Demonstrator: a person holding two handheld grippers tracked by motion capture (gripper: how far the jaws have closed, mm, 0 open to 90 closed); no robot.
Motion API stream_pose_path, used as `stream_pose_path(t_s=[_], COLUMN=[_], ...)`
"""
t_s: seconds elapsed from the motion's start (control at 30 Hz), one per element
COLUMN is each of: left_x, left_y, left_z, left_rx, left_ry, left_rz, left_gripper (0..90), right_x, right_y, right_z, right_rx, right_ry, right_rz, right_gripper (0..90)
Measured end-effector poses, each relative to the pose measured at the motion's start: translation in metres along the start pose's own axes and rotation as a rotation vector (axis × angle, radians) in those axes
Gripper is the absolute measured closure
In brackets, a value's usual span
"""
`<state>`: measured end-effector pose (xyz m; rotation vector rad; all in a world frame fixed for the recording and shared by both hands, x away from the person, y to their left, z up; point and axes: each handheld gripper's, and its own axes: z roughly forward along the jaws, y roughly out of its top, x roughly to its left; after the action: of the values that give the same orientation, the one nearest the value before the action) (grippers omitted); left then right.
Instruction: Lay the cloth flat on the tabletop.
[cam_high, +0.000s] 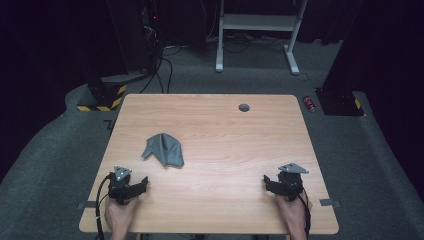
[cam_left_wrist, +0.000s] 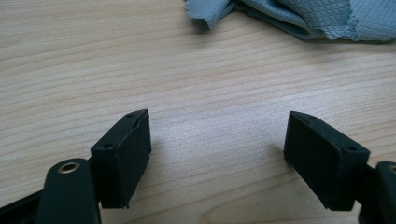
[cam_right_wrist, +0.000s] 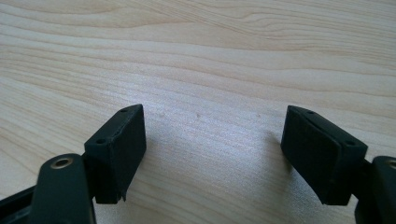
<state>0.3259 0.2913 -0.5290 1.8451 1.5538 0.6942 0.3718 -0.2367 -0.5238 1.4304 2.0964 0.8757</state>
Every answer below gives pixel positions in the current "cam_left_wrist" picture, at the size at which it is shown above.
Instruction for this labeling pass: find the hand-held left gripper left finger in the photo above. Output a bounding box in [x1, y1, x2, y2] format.
[90, 108, 153, 210]

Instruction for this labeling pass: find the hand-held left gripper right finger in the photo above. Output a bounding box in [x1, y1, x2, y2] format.
[283, 110, 372, 212]

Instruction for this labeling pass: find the grey-blue textured cloth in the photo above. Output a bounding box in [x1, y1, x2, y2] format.
[184, 0, 396, 43]

